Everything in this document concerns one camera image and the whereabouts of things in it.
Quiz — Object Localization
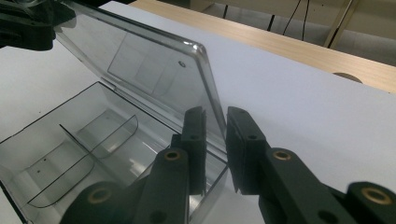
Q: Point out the clear plastic compartment box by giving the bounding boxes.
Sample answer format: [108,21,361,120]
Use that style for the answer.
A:
[0,0,231,224]

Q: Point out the black hanging cable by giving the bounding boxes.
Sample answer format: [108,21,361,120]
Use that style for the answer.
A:
[282,0,303,36]
[302,0,311,41]

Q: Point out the white table cover board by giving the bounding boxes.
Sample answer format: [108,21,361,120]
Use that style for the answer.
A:
[0,0,396,224]

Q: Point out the vertical metal wall strip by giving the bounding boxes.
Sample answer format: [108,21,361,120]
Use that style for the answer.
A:
[322,0,359,49]

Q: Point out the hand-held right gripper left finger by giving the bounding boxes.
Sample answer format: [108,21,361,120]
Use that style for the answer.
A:
[170,105,208,196]

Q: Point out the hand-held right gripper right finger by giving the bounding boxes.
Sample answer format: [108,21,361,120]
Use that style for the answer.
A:
[225,105,271,196]

